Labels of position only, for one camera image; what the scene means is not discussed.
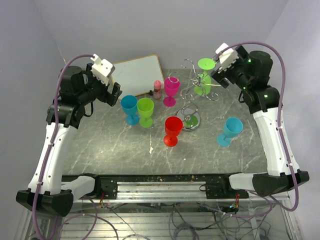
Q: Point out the green wine glass on table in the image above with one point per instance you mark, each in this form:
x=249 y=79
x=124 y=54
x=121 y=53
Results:
x=145 y=108

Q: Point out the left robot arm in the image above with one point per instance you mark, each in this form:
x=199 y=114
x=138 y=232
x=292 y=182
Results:
x=78 y=88

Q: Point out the blue wine glass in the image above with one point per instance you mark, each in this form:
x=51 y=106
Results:
x=129 y=106
x=231 y=128

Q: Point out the green wine glass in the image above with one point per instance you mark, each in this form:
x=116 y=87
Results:
x=145 y=108
x=204 y=88

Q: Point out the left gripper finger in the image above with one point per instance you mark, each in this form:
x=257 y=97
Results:
x=114 y=97
x=116 y=88

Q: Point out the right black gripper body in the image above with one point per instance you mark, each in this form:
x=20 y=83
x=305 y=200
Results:
x=230 y=73

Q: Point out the chrome wine glass rack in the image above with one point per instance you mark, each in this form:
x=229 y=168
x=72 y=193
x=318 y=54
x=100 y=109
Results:
x=189 y=112

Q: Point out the small whiteboard with wooden frame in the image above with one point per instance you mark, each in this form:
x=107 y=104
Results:
x=137 y=76

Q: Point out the red wine glass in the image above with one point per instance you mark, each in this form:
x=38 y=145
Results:
x=173 y=127

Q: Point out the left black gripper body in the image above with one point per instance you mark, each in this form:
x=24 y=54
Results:
x=101 y=92

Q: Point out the pink wine glass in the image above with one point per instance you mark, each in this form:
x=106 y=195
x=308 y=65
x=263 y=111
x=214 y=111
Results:
x=171 y=88

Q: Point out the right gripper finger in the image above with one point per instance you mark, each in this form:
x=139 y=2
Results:
x=220 y=79
x=217 y=67

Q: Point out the small pink bottle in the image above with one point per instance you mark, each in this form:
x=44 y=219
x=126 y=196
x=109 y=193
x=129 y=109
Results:
x=157 y=89

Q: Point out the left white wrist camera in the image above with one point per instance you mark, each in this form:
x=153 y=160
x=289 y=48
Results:
x=101 y=69

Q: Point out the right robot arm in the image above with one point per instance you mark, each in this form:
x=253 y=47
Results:
x=250 y=71

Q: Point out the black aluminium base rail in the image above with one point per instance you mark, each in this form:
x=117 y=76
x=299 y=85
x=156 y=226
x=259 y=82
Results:
x=167 y=188

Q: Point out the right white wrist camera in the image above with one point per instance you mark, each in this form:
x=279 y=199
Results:
x=227 y=58

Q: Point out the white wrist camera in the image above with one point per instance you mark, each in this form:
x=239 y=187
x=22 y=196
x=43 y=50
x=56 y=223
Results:
x=227 y=58
x=101 y=69

